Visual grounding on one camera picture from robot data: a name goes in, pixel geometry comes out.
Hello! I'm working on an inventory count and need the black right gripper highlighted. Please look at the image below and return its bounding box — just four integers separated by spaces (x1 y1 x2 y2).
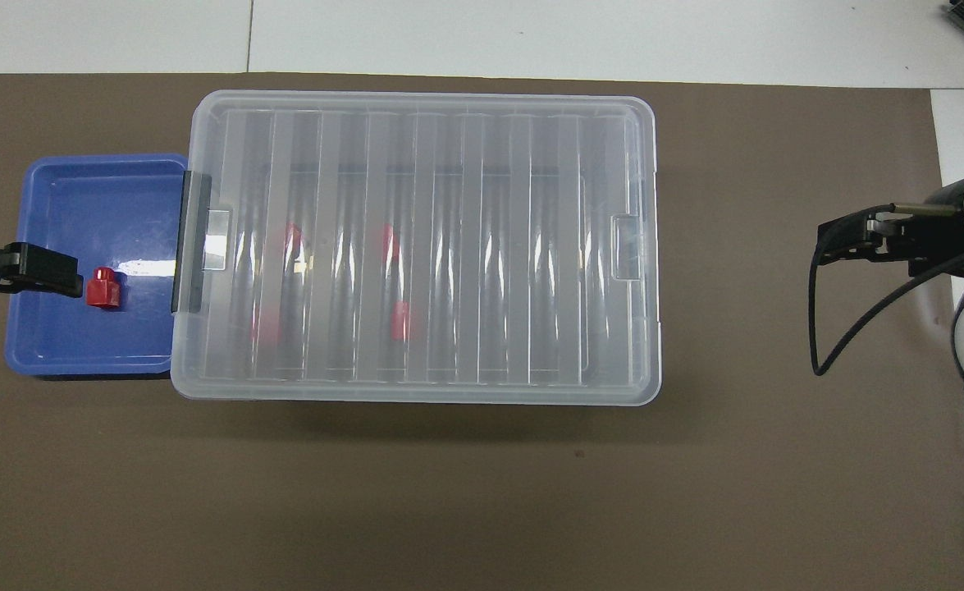
816 205 964 277

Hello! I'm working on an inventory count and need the clear ribbed plastic lid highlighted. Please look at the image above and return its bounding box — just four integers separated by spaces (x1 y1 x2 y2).
171 89 664 405

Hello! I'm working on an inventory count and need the blue plastic tray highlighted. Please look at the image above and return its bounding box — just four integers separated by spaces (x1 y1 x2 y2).
3 153 190 379

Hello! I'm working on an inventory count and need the clear plastic storage box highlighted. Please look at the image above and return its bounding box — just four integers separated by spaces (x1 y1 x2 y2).
171 92 668 405

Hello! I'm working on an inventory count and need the brown table mat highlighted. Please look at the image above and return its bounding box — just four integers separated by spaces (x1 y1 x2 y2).
0 72 964 591

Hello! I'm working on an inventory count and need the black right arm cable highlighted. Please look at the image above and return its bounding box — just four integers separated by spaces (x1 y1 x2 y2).
808 238 964 377

